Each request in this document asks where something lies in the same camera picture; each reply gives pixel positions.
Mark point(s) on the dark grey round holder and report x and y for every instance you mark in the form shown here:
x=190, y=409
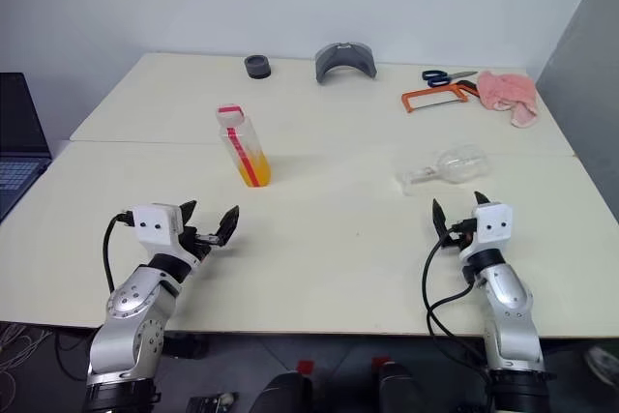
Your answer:
x=257, y=67

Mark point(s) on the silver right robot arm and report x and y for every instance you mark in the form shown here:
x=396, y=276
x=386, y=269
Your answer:
x=508, y=306

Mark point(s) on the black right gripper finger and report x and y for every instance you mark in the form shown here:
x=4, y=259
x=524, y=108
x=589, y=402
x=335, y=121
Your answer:
x=480, y=200
x=439, y=222

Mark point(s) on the grey partition panel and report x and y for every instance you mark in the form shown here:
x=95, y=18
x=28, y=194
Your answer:
x=585, y=69

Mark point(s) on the grey rounded floor object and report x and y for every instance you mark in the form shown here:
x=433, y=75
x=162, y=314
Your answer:
x=602, y=362

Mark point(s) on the clear plastic cup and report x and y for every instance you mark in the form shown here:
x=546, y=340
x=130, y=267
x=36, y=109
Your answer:
x=462, y=164

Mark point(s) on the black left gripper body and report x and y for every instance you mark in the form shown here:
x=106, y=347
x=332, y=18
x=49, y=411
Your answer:
x=193, y=246

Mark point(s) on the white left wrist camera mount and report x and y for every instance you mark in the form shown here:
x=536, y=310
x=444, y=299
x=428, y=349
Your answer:
x=155, y=224

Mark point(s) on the dark open laptop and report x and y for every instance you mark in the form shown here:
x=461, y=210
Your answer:
x=19, y=132

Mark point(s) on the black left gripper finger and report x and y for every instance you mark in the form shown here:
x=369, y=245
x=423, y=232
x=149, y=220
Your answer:
x=187, y=214
x=228, y=225

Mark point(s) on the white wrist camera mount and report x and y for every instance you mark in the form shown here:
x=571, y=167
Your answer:
x=155, y=224
x=493, y=224

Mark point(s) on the pink cloth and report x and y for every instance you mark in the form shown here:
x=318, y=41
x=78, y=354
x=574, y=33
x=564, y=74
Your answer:
x=508, y=94

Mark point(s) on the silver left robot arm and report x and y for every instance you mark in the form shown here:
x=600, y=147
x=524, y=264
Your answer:
x=130, y=302

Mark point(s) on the white red bottle cap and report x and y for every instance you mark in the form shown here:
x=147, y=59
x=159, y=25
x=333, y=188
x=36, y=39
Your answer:
x=230, y=114

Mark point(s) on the black box with white parts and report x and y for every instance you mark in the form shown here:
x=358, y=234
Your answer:
x=213, y=402

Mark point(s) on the dark rounded shape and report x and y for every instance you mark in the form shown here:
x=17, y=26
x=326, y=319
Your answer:
x=287, y=393

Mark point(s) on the bottle with orange liquid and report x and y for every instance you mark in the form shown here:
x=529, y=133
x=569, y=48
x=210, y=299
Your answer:
x=249, y=156

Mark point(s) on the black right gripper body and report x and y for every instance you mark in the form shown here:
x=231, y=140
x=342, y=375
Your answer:
x=463, y=242

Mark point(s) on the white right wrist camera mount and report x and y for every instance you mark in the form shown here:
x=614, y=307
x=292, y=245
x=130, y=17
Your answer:
x=493, y=224

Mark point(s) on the orange frame hacksaw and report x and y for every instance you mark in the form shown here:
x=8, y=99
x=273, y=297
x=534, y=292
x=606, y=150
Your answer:
x=411, y=96

